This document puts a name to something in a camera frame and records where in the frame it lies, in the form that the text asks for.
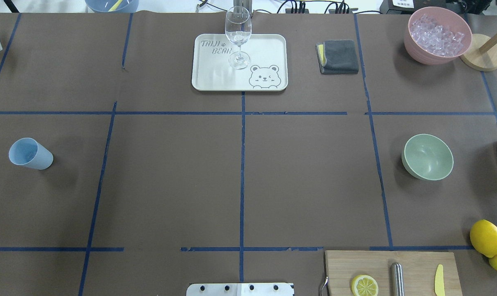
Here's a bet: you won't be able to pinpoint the green bowl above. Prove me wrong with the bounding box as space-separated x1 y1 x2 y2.
401 134 454 180

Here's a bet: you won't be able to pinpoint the light blue plastic cup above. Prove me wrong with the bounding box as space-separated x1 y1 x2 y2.
8 137 53 170

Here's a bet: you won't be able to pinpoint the blue bowl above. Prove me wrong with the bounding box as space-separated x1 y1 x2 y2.
85 0 140 13

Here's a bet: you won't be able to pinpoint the pink bowl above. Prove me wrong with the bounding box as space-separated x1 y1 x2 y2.
404 6 472 65

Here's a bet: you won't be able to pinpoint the ice cubes in pink bowl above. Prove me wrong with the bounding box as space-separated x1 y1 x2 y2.
409 14 465 57

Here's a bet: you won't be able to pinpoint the cream bear tray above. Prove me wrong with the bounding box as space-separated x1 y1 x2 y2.
192 34 288 92

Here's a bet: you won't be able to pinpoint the clear wine glass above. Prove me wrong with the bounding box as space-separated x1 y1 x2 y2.
225 5 252 69

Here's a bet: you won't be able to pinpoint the grey folded cloth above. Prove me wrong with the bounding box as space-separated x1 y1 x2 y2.
316 39 359 75

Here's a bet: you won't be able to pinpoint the lemon half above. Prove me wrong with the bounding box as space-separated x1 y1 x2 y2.
350 274 379 296

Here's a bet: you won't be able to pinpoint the wooden cutting board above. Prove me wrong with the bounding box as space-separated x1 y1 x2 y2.
325 250 463 296

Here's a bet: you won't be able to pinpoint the yellow plastic knife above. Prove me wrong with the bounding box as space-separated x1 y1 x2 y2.
434 264 446 296

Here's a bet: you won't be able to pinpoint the large yellow lemon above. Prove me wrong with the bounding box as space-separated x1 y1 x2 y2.
470 219 497 258

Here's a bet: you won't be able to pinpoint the wooden stand base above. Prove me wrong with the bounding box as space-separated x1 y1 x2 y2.
460 33 497 72

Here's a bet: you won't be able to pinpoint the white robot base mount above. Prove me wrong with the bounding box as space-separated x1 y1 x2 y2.
186 282 295 296

